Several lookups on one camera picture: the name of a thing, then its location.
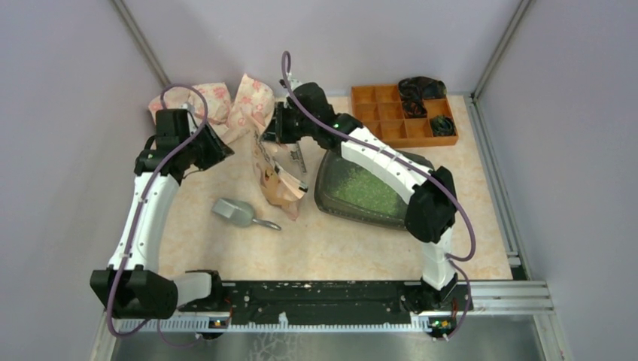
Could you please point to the silver metal scoop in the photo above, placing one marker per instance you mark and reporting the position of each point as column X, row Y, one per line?
column 240, row 213

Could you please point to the floral pink cloth bag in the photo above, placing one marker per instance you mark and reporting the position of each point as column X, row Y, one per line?
column 231, row 117

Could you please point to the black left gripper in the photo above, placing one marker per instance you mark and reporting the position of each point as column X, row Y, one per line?
column 218, row 150

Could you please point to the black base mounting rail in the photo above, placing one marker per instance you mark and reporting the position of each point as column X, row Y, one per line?
column 330, row 303

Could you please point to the green cat litter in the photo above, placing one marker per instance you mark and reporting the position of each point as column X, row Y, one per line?
column 364, row 190

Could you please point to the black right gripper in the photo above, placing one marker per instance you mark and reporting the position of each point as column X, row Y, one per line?
column 275, row 131

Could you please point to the orange divided organizer tray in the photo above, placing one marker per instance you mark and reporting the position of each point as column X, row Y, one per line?
column 380, row 108

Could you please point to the dark grey litter box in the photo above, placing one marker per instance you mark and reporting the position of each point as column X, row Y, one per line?
column 331, row 169

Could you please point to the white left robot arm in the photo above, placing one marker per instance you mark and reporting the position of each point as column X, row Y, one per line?
column 131, row 287

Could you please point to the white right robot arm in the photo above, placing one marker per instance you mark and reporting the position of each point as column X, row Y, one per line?
column 427, row 192

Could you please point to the pink cat litter bag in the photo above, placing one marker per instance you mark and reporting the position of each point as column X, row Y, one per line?
column 278, row 174

